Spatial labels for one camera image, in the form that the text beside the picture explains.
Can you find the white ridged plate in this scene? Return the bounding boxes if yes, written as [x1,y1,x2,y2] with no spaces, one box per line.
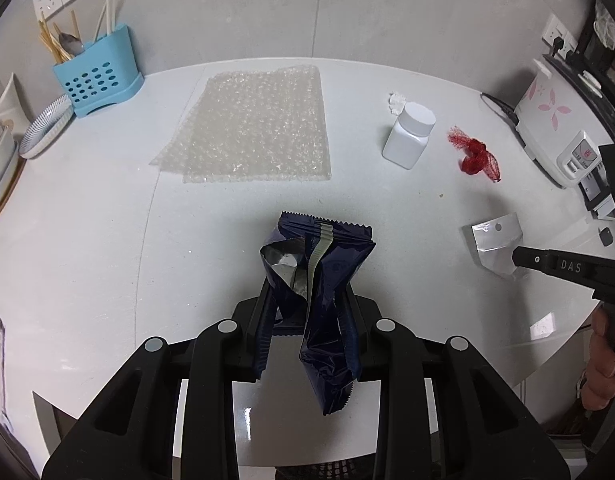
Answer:
[18,94,76,160]

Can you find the person's right hand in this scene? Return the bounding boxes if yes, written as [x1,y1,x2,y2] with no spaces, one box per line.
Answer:
[581,305,615,411]

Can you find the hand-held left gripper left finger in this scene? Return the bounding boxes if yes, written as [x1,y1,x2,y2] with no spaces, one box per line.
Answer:
[41,280,279,480]

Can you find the clear zip bag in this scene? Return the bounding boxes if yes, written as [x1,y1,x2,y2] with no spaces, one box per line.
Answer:
[471,212,531,281]

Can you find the blue utensil holder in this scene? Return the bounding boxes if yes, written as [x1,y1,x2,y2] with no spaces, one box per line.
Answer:
[54,22,144,119]

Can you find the dark blue snack wrapper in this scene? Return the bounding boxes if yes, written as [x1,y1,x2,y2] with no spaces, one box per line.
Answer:
[258,211,377,417]

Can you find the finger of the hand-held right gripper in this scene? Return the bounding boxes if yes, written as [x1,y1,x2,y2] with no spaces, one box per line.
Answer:
[512,245,595,287]

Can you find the white lace cloth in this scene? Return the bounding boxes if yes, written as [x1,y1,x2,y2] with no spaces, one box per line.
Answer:
[593,0,615,51]

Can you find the white tall vessel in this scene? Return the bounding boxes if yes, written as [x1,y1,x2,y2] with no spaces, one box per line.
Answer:
[0,72,32,129]

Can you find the metal spoon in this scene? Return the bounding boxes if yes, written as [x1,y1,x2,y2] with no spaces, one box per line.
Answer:
[57,32,86,59]

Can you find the white chopstick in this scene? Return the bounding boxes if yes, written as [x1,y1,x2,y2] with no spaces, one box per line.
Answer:
[104,0,121,39]
[94,0,113,41]

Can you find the red mesh net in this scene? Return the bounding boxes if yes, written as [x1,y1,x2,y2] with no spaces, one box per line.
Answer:
[447,126,503,182]

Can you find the clear bubble wrap sheet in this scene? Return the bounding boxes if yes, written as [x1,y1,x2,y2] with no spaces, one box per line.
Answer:
[150,64,333,184]

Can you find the white floral rice cooker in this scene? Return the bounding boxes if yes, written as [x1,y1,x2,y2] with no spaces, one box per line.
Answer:
[515,55,615,189]

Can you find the dark mesh waste basket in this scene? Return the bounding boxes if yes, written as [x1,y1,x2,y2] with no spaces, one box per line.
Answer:
[274,460,376,480]

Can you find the white pill bottle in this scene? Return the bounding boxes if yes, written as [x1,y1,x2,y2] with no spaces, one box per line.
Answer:
[382,101,437,169]

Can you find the chopsticks and spoons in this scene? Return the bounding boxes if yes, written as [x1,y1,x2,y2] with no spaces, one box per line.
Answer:
[37,9,81,65]

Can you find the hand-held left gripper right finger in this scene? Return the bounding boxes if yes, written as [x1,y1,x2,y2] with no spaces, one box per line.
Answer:
[345,292,571,480]

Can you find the black power cord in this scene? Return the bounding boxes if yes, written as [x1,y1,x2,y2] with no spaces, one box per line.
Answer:
[480,91,521,124]

